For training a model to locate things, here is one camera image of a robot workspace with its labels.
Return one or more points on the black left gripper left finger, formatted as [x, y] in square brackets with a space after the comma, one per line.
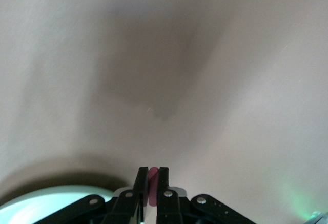
[125, 206]

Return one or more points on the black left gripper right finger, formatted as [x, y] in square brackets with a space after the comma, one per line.
[169, 206]

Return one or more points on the dark red foam letter l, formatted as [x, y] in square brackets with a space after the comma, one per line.
[153, 183]

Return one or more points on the pale green round plate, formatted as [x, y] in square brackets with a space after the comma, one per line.
[38, 201]

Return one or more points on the brown table cover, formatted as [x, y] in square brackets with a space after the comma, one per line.
[77, 55]

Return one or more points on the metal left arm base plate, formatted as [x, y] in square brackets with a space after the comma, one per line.
[320, 219]

